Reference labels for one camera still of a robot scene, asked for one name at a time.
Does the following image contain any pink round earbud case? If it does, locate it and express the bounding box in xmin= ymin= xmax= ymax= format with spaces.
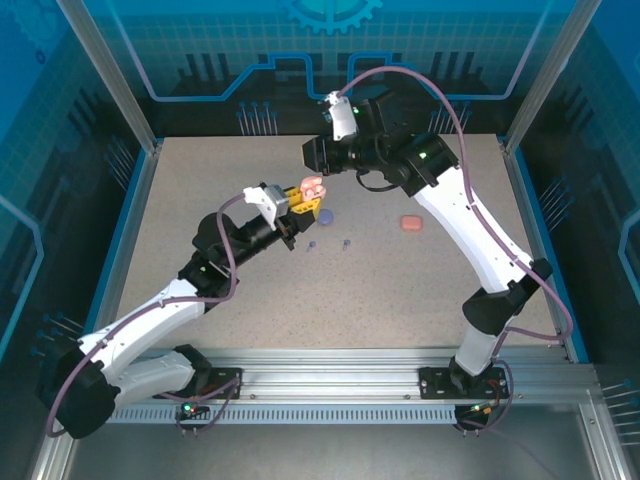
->
xmin=298 ymin=174 xmax=328 ymax=200

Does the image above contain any blue table side strip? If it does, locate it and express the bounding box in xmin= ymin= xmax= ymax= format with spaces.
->
xmin=508 ymin=147 xmax=592 ymax=364
xmin=74 ymin=147 xmax=157 ymax=354

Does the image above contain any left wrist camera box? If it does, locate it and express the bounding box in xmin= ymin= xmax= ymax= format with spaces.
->
xmin=243 ymin=183 xmax=287 ymax=232

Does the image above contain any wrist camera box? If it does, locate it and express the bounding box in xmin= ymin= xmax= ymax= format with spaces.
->
xmin=243 ymin=183 xmax=287 ymax=232
xmin=319 ymin=91 xmax=360 ymax=142

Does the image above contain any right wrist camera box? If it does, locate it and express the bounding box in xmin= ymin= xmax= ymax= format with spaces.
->
xmin=319 ymin=91 xmax=360 ymax=142

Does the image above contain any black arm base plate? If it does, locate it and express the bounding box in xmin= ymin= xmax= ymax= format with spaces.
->
xmin=149 ymin=367 xmax=245 ymax=401
xmin=418 ymin=365 xmax=511 ymax=401

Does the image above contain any aluminium mounting rail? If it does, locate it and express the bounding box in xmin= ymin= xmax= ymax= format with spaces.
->
xmin=64 ymin=347 xmax=599 ymax=407

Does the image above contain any slotted grey cable duct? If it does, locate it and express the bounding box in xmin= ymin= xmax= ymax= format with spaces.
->
xmin=107 ymin=405 xmax=460 ymax=427

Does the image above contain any aluminium frame post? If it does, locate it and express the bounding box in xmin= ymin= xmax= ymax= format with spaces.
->
xmin=501 ymin=0 xmax=601 ymax=157
xmin=54 ymin=0 xmax=164 ymax=155

